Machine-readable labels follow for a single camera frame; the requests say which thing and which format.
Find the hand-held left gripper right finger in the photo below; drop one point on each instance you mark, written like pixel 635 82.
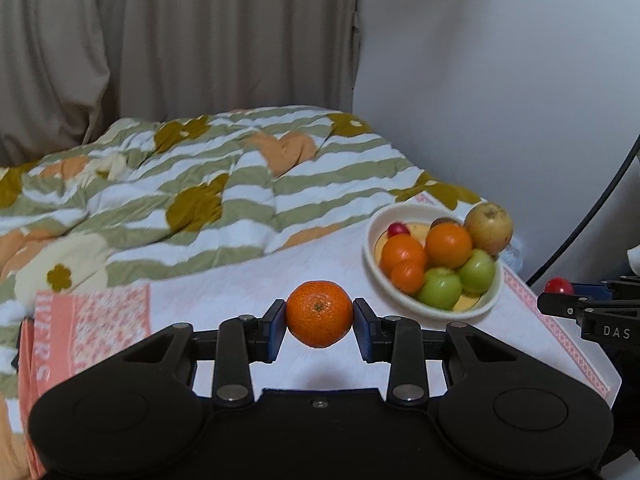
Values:
pixel 362 333

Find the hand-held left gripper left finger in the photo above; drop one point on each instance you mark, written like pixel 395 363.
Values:
pixel 276 331

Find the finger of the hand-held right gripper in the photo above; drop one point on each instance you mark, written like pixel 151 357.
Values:
pixel 592 289
pixel 560 304

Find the red cherry tomato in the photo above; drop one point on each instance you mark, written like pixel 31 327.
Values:
pixel 398 230
pixel 559 286

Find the small mandarin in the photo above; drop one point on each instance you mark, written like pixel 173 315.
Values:
pixel 407 278
pixel 319 314

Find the white oval bowl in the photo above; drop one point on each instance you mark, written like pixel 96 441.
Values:
pixel 380 280

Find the green apple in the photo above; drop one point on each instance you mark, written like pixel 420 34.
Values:
pixel 477 272
pixel 440 288

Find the large orange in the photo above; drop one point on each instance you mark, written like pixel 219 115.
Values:
pixel 448 245
pixel 402 254

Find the yellow-red apple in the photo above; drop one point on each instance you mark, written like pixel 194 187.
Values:
pixel 489 227

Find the white paper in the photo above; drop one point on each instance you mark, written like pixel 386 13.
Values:
pixel 634 258

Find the brown kiwi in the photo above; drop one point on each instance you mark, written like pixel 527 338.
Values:
pixel 445 221

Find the striped floral quilt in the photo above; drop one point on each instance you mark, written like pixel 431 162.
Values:
pixel 150 185

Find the beige curtain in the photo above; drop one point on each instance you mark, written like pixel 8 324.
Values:
pixel 175 35

